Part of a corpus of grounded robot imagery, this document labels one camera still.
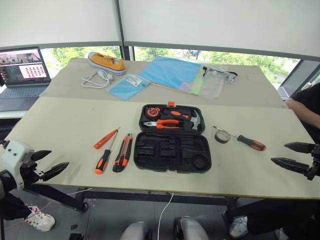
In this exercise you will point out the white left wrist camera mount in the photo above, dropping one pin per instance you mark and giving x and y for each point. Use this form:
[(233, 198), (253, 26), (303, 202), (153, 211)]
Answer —
[(13, 156)]

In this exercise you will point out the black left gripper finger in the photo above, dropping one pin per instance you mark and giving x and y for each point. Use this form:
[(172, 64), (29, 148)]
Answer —
[(41, 154), (55, 170)]

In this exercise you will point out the white sneaker red laces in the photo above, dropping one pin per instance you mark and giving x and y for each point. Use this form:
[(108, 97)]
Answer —
[(42, 220)]

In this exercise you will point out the clear plastic bag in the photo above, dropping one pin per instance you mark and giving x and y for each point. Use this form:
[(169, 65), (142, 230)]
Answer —
[(211, 85)]

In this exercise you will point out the white printed label card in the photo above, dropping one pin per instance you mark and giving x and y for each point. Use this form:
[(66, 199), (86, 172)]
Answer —
[(133, 80)]

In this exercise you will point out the white roller blind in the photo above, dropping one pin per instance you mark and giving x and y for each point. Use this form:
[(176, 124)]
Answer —
[(57, 20), (220, 22)]

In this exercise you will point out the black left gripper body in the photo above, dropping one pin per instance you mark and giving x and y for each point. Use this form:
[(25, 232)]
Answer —
[(31, 170)]

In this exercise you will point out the black tool case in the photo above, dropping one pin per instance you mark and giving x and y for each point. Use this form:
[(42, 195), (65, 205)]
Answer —
[(172, 152)]

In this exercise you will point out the black electrical tape roll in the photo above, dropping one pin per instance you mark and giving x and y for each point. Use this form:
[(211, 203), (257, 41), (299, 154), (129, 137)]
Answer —
[(217, 138)]

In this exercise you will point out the small blue zip pouch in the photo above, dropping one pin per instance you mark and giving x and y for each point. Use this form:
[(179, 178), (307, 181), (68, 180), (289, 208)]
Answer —
[(125, 90)]

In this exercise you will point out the grey open laptop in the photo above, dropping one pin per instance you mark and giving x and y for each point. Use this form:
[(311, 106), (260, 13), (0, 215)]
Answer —
[(22, 75)]

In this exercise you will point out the orange black screwdriver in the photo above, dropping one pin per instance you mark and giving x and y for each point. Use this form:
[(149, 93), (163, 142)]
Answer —
[(102, 161), (251, 143)]

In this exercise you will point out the small black floor box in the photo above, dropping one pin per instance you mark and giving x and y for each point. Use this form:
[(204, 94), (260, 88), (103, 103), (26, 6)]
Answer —
[(75, 236)]

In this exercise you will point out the yellow canvas sneaker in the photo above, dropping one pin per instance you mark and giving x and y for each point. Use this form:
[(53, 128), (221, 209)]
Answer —
[(107, 62)]

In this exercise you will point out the light green sheet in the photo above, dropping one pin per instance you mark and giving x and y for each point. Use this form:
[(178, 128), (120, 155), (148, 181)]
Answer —
[(197, 83)]

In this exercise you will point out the orange voltage tester pen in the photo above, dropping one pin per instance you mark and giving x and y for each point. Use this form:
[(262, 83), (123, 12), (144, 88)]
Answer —
[(105, 139)]

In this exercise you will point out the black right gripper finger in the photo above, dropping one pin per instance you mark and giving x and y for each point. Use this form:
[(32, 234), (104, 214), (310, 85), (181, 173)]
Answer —
[(300, 147), (292, 164)]

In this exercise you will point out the orange black utility knife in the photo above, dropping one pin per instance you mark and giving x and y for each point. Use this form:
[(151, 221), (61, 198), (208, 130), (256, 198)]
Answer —
[(122, 155)]

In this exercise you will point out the black metal table frame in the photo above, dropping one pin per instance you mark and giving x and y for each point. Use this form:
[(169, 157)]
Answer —
[(62, 196)]

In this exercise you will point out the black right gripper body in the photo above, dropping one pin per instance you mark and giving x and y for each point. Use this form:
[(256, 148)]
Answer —
[(316, 160)]

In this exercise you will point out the person's bare forearm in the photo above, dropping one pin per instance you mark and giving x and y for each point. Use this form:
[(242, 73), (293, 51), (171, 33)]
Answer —
[(298, 108)]

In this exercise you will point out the large blue document folder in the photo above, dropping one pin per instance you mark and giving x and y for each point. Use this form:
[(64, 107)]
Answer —
[(170, 71)]

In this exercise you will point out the person's black trouser leg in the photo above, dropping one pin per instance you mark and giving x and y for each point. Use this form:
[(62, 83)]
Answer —
[(11, 206), (282, 220)]

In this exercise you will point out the dark window frame post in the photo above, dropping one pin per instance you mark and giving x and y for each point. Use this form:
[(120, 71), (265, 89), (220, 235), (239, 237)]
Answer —
[(126, 52)]

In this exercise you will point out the orange black tape measure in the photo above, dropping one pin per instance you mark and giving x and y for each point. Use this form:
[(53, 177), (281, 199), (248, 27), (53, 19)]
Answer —
[(152, 112)]

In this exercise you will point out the grey rounded robot knee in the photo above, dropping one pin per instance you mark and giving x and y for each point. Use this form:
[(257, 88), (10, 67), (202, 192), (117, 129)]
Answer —
[(191, 228), (135, 231)]

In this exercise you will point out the person's black shirt torso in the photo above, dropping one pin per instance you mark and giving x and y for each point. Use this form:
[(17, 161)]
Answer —
[(311, 100)]

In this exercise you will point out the white grey sneaker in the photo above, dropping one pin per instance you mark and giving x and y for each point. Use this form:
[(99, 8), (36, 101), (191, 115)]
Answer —
[(238, 226)]

